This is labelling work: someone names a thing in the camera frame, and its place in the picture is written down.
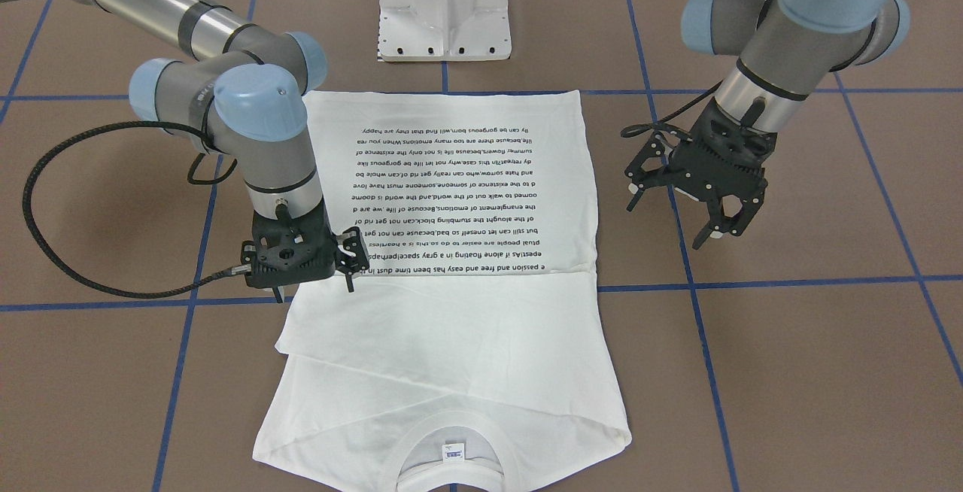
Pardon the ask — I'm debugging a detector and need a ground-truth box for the white long-sleeve printed t-shirt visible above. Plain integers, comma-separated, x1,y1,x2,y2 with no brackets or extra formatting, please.
252,91,632,491

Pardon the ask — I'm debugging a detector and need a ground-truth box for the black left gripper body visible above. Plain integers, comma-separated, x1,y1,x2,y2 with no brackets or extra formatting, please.
661,100,775,203

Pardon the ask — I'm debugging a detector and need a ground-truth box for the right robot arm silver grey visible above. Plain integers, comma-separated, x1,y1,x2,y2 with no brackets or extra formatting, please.
2,0,370,301

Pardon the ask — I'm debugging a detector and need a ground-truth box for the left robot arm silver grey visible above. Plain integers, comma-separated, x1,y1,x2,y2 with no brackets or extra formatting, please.
659,0,911,248

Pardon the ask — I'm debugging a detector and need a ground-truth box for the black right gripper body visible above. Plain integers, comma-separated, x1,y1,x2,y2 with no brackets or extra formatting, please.
242,202,336,287

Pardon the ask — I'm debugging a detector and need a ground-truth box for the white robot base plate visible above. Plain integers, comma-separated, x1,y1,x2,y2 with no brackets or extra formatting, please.
378,0,512,62

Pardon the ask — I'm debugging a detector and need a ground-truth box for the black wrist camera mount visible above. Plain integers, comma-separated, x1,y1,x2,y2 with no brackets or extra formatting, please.
620,123,679,211

